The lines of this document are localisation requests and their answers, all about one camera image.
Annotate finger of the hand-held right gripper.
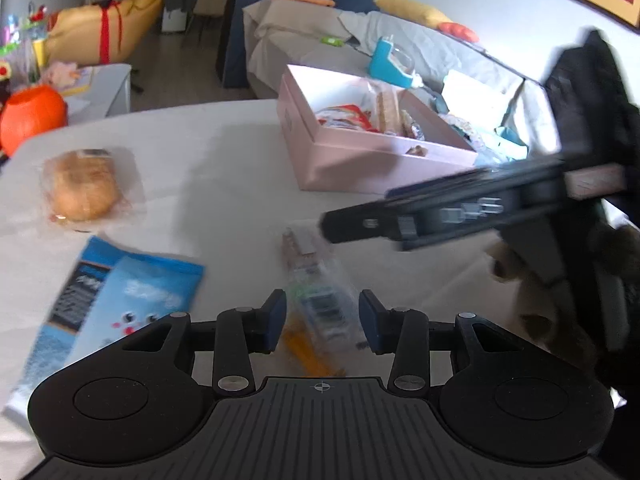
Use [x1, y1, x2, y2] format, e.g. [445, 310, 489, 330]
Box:
[319, 195, 507, 253]
[385, 156, 569, 202]

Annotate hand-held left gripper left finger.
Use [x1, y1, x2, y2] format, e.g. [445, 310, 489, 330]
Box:
[122, 289, 288, 395]

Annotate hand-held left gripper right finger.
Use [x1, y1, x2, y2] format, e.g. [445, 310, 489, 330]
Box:
[359, 289, 521, 393]

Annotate pink box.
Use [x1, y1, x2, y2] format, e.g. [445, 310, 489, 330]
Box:
[276, 64, 479, 196]

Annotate clear biscuit pack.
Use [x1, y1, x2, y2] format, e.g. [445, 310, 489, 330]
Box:
[281, 224, 367, 348]

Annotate red snack packet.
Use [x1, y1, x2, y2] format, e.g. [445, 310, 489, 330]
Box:
[315, 104, 382, 134]

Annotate clear wafer pack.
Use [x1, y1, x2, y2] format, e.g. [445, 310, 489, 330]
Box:
[369, 84, 407, 137]

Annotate person's right hand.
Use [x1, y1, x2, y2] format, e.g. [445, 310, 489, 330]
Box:
[486, 240, 603, 377]

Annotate orange snack packet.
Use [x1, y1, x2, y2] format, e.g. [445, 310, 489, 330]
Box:
[282, 322, 347, 378]

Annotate blue patterned cloth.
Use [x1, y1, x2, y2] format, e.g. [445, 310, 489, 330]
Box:
[434, 95, 529, 162]

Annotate clear wrapped snack pack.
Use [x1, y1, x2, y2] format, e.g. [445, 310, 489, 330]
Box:
[400, 109, 427, 142]

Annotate white paper sheet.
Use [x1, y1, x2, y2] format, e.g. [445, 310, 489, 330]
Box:
[441, 69, 512, 128]

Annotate teal box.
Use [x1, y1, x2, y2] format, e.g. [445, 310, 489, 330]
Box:
[368, 35, 419, 89]

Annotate orange plush toy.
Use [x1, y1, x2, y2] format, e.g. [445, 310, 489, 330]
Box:
[436, 21, 479, 44]

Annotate blue snack packet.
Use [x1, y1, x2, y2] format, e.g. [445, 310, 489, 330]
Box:
[2, 234, 207, 413]

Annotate sofa with grey cover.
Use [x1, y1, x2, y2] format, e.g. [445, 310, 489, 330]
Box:
[242, 0, 557, 162]

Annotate yellow cushion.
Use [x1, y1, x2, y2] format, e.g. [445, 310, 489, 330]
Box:
[374, 0, 454, 29]

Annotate orange stick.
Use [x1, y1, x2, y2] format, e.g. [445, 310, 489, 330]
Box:
[265, 0, 337, 9]

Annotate bread in clear wrapper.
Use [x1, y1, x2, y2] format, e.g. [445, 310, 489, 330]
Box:
[39, 147, 146, 226]

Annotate white low table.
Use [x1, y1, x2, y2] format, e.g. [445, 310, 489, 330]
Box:
[61, 62, 134, 120]

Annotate orange pumpkin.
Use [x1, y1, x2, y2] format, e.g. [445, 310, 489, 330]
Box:
[0, 85, 69, 159]

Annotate pink items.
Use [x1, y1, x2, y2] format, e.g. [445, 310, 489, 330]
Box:
[41, 60, 97, 97]

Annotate yellow plush with red ribbon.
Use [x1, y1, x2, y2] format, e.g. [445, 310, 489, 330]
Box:
[44, 0, 172, 67]

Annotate colourful toy flowers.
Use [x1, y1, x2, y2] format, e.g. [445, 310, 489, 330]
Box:
[0, 2, 52, 87]

